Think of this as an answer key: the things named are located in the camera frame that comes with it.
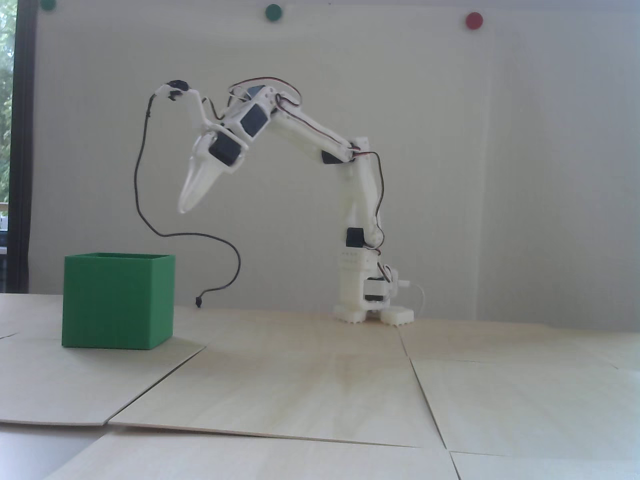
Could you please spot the red round magnet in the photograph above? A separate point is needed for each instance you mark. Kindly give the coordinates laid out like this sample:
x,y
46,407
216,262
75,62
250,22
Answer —
x,y
474,20

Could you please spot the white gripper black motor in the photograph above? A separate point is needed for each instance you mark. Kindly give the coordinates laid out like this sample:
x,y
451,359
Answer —
x,y
221,154

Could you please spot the green open box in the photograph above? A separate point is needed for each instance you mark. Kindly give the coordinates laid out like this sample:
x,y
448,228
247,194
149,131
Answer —
x,y
115,305

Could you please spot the black wrist camera board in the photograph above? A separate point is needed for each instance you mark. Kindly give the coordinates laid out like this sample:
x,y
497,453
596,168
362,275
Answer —
x,y
177,83

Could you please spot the green round magnet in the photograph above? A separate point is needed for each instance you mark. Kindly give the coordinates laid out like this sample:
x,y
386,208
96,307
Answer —
x,y
48,4
273,12

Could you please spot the dark window frame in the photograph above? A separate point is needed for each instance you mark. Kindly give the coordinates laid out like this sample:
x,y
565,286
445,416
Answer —
x,y
22,150

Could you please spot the light plywood board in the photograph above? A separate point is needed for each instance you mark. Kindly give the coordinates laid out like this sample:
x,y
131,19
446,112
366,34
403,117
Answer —
x,y
490,342
550,467
250,460
280,395
525,405
75,385
310,335

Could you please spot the glass window pane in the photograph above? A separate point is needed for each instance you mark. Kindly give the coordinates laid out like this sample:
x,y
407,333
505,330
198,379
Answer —
x,y
5,100

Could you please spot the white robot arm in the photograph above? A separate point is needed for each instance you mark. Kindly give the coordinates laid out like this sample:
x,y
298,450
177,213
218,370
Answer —
x,y
310,132

